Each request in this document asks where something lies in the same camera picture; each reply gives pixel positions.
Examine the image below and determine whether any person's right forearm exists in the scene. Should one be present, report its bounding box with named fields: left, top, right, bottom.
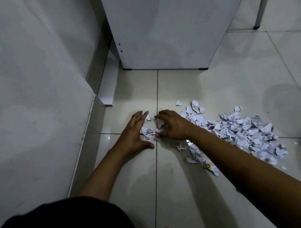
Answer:
left=188, top=128, right=301, bottom=228

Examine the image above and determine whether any person's left hand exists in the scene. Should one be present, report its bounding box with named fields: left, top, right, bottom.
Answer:
left=112, top=110, right=155, bottom=158

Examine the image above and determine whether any person's black clothing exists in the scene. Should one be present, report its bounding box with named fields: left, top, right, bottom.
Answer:
left=0, top=196, right=136, bottom=228

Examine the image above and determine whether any white board panel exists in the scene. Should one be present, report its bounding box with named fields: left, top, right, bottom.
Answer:
left=98, top=38, right=120, bottom=107

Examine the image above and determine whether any person's right hand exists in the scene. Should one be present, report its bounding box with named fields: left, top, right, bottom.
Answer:
left=154, top=109, right=196, bottom=141

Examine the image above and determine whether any pile of torn paper scraps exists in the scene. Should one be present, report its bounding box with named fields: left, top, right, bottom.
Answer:
left=140, top=101, right=299, bottom=177

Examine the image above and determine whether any paper scrap with yellow mark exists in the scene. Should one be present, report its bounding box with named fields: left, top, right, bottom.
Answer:
left=204, top=162, right=219, bottom=177

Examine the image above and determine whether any person's left forearm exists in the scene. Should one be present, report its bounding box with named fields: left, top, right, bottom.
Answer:
left=76, top=147, right=129, bottom=202

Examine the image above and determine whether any white cabinet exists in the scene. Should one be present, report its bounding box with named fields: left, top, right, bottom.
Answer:
left=101, top=0, right=243, bottom=70

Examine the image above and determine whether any grey metal furniture leg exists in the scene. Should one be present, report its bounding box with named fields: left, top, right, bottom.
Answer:
left=253, top=0, right=269, bottom=30

